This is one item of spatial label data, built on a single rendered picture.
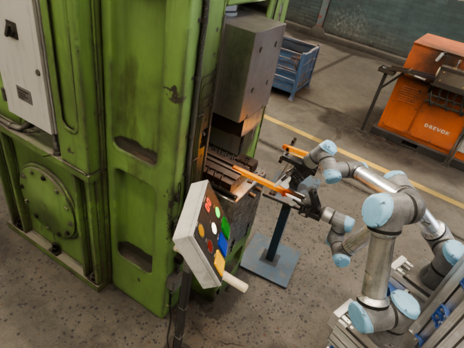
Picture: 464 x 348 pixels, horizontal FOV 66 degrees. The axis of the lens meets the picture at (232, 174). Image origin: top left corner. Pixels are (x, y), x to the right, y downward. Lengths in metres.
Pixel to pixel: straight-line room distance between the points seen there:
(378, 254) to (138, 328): 1.58
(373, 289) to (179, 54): 1.11
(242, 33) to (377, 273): 1.04
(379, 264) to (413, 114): 3.97
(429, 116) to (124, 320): 4.24
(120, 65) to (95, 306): 1.53
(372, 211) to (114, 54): 1.20
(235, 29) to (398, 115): 3.97
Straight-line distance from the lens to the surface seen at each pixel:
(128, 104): 1.74
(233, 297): 2.62
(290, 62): 5.55
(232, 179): 1.92
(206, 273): 1.41
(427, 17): 9.14
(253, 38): 1.51
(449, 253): 1.95
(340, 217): 1.84
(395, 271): 2.13
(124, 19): 1.63
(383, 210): 1.30
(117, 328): 2.46
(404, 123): 5.29
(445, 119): 5.21
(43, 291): 2.70
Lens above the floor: 2.11
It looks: 35 degrees down
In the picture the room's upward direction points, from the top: 11 degrees clockwise
